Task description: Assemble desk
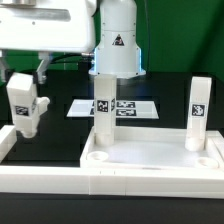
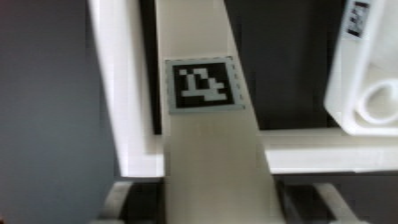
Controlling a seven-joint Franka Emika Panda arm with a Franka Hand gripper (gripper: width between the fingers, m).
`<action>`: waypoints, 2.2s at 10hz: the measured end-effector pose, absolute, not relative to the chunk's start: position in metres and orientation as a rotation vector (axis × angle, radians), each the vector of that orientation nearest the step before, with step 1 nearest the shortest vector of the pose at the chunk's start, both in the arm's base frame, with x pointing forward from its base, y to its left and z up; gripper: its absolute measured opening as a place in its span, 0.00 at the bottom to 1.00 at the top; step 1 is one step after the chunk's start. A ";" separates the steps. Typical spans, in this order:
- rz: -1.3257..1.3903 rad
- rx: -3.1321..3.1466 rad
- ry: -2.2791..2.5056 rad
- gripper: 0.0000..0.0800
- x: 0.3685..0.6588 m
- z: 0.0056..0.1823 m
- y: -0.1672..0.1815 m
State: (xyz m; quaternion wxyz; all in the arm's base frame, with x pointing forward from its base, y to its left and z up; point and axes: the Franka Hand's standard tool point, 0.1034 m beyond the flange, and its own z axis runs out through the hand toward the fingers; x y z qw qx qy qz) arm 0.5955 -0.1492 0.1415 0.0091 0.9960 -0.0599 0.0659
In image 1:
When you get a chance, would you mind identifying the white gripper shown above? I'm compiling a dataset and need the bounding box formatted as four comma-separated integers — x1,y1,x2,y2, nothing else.
0,0,97,84

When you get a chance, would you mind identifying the white desk top tray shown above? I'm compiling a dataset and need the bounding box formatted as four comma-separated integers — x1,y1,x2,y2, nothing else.
80,126,224,169

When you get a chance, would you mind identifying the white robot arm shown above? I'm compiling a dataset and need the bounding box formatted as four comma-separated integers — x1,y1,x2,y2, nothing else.
0,0,145,83

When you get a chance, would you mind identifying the white marker board with tags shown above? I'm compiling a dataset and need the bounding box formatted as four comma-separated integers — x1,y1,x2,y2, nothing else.
67,99,159,119

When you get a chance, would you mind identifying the black cable with connector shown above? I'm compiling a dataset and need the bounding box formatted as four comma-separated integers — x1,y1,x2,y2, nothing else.
49,51,96,71

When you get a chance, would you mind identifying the white U-shaped fence frame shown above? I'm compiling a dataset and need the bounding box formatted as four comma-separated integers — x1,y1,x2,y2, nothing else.
0,125,224,196

